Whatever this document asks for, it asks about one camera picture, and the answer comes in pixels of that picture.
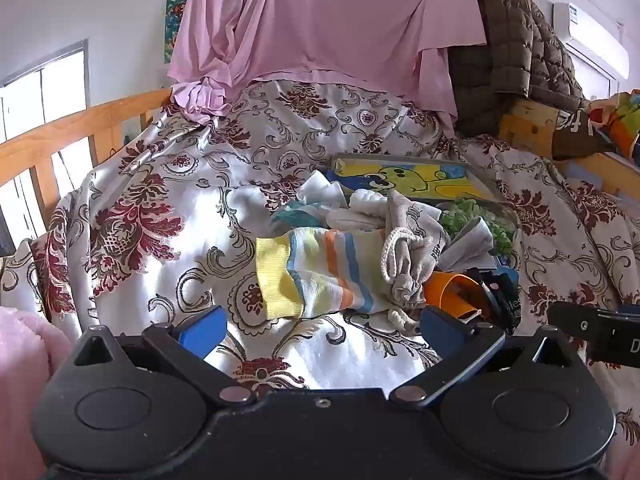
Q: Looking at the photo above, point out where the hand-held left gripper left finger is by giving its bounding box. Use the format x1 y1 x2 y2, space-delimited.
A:
74 304 257 407

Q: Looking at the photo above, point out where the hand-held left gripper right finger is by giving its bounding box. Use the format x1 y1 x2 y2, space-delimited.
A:
389 304 581 408

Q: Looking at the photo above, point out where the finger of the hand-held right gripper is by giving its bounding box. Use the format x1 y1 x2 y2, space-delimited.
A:
546 301 623 356

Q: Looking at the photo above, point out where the orange box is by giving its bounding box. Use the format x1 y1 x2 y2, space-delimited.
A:
424 271 483 322

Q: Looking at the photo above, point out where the grey drawstring pouch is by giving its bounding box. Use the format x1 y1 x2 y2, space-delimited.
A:
380 189 451 335

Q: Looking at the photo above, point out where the grey sock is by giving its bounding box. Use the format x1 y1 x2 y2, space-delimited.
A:
437 216 496 271

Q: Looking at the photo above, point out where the green crochet cloth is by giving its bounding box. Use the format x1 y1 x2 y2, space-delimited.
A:
440 199 517 256

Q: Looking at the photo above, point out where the striped sock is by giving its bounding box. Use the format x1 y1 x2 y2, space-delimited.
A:
255 227 396 320

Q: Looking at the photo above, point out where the teal tissue pack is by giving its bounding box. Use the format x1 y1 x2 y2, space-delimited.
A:
270 170 351 235

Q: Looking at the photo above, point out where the cartoon printed tray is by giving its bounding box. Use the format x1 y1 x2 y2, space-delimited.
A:
331 152 521 261

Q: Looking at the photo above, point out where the floral bedspread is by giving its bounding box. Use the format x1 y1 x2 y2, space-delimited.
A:
0 80 640 461

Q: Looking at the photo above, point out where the wooden bed side board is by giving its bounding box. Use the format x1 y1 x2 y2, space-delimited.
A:
555 152 640 196

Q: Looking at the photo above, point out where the pink fluffy blanket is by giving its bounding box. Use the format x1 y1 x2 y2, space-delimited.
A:
0 305 76 480

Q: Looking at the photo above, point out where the colourful printed cloth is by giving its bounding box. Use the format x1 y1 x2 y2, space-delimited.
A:
587 89 640 166

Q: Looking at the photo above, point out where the window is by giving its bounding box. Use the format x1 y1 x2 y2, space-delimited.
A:
0 40 91 256

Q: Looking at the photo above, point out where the white air conditioner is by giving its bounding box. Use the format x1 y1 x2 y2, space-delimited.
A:
552 2 631 81

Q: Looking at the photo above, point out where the brown quilted blanket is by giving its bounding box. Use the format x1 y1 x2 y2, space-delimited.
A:
447 0 588 138

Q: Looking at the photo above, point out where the pink curtain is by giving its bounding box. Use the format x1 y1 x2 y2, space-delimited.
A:
167 0 488 126

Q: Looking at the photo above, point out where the teal wall poster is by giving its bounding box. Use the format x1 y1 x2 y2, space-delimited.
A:
164 0 191 64

